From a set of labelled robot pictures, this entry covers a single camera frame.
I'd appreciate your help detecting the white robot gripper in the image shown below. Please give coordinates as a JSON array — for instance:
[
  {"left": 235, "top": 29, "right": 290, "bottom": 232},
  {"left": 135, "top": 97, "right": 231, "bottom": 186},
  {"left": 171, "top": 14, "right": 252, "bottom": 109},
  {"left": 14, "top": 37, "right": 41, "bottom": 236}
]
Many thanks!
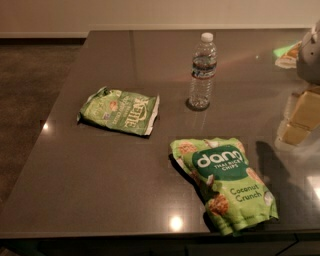
[{"left": 278, "top": 20, "right": 320, "bottom": 145}]

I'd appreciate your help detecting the clear plastic water bottle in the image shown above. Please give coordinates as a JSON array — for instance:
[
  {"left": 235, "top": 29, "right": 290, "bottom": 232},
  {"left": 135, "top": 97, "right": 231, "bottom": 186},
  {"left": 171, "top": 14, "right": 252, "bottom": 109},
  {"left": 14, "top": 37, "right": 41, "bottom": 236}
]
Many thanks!
[{"left": 187, "top": 32, "right": 217, "bottom": 111}]

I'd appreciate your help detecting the green and orange snack bag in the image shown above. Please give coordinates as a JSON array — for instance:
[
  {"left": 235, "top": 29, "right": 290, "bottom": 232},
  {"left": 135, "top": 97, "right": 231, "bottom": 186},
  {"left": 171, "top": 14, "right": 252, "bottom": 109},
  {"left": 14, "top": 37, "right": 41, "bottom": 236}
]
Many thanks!
[{"left": 273, "top": 41, "right": 301, "bottom": 69}]

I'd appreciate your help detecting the green Dang rice chip bag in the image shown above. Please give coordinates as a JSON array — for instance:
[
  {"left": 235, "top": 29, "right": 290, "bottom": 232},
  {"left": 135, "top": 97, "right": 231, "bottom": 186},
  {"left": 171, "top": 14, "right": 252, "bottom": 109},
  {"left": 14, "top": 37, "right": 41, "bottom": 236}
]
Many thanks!
[{"left": 170, "top": 138, "right": 278, "bottom": 236}]

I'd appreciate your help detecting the green Kettle chip bag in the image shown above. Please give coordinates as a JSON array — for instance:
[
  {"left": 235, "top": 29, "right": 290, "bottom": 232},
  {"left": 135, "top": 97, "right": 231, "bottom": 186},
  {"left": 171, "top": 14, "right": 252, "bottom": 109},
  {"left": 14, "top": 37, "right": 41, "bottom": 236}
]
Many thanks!
[{"left": 77, "top": 87, "right": 160, "bottom": 136}]

